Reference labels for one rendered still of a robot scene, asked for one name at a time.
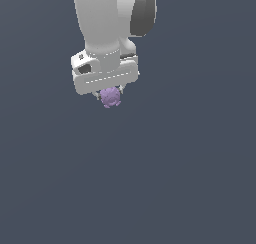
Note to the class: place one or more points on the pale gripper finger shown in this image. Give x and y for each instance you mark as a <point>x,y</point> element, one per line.
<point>121,88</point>
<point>97,95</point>

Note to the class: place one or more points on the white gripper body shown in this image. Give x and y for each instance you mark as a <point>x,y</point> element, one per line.
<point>106,76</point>

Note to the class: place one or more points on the small purple round toy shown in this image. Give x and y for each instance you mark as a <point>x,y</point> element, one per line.
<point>110,97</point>

